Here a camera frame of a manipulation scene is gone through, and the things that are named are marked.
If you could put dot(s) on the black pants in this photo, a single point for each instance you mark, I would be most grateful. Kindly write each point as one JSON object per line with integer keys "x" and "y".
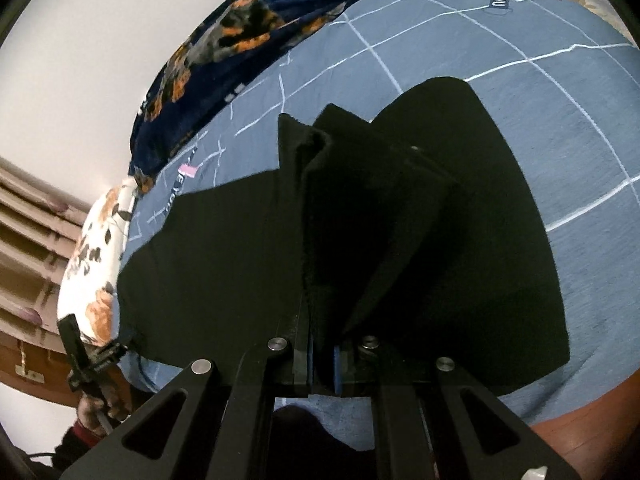
{"x": 200, "y": 270}

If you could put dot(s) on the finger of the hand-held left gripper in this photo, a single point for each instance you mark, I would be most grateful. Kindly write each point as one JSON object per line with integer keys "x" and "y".
{"x": 112, "y": 352}

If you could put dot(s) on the white floral pillow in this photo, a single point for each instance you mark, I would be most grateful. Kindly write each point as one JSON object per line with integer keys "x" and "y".
{"x": 95, "y": 280}

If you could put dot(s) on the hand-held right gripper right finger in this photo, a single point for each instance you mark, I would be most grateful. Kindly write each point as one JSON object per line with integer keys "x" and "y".
{"x": 400, "y": 410}

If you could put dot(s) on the beige floral curtain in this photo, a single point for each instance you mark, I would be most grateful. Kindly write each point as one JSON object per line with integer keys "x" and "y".
{"x": 30, "y": 240}

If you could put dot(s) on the person's left forearm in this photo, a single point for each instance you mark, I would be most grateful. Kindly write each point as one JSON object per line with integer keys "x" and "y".
{"x": 75, "y": 452}

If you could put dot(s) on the brown wooden bed frame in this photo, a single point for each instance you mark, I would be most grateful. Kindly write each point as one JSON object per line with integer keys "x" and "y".
{"x": 30, "y": 360}

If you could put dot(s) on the blue checked bedsheet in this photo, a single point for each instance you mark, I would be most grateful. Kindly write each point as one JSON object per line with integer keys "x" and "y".
{"x": 500, "y": 60}

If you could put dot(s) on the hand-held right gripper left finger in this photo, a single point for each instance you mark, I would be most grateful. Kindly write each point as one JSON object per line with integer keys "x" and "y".
{"x": 250, "y": 410}

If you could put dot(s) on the person's left hand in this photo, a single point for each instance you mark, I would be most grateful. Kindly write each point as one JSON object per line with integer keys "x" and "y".
{"x": 90, "y": 415}

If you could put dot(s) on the navy dog print blanket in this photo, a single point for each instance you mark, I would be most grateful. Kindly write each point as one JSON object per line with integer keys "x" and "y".
{"x": 225, "y": 50}

